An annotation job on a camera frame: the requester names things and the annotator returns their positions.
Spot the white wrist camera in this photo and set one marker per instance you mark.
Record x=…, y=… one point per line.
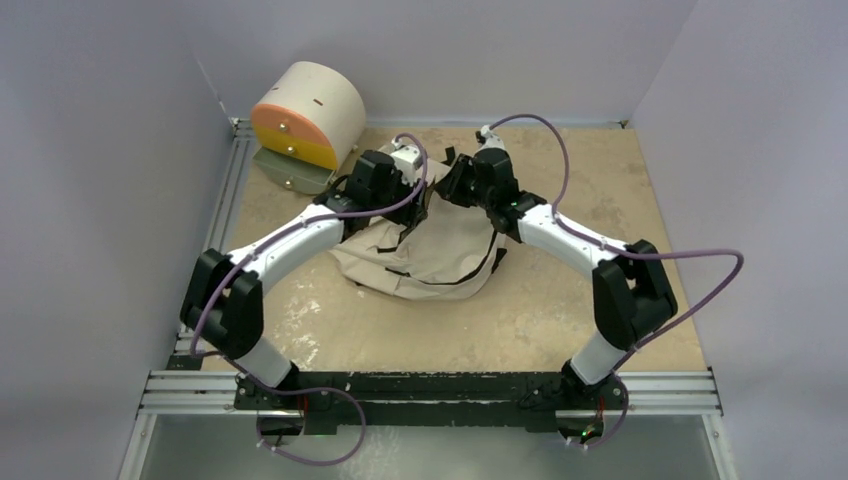
x=487, y=138
x=408, y=161

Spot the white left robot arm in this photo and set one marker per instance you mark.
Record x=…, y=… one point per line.
x=223, y=304

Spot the beige canvas backpack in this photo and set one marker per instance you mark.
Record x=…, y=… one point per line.
x=450, y=255

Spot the aluminium side rail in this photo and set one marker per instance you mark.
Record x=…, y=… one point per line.
x=235, y=160

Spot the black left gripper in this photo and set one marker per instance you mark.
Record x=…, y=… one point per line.
x=410, y=215

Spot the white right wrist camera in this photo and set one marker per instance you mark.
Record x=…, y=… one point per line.
x=487, y=138

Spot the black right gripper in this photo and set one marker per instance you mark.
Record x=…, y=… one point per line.
x=451, y=186

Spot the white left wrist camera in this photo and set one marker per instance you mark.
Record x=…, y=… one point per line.
x=408, y=161

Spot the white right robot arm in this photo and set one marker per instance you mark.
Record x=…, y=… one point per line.
x=631, y=293

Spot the round drawer cabinet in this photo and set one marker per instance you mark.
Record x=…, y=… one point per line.
x=307, y=124

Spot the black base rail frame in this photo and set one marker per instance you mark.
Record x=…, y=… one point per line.
x=534, y=401

